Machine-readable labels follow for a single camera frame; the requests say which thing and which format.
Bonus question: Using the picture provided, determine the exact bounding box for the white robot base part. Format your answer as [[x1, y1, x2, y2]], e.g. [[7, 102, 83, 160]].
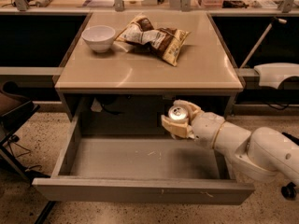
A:
[[254, 63, 299, 89]]

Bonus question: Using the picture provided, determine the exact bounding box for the black office chair base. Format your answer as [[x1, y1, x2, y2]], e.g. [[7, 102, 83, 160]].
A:
[[281, 133, 299, 201]]

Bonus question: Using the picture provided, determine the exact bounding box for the dark chair at left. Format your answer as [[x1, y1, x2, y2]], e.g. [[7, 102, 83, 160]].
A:
[[0, 80, 57, 224]]

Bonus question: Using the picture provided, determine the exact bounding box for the brown chip bag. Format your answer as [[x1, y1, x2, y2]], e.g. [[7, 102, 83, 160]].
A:
[[115, 14, 189, 66]]

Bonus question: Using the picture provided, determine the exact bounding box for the beige cabinet desk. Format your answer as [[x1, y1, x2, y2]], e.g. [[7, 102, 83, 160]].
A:
[[55, 9, 243, 118]]

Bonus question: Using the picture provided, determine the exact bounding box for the orange soda can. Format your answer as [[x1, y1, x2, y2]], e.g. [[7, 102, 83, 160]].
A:
[[168, 105, 189, 122]]

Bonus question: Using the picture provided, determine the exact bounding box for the white bowl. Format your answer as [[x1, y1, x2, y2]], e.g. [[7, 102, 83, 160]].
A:
[[81, 25, 116, 53]]

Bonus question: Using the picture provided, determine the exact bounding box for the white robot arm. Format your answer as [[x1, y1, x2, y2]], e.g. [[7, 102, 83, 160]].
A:
[[161, 100, 299, 185]]

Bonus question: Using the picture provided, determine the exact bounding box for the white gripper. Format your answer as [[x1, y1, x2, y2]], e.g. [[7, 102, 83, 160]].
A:
[[161, 100, 225, 149]]

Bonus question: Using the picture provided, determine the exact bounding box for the open grey top drawer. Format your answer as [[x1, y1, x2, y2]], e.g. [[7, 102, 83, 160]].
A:
[[32, 96, 256, 206]]

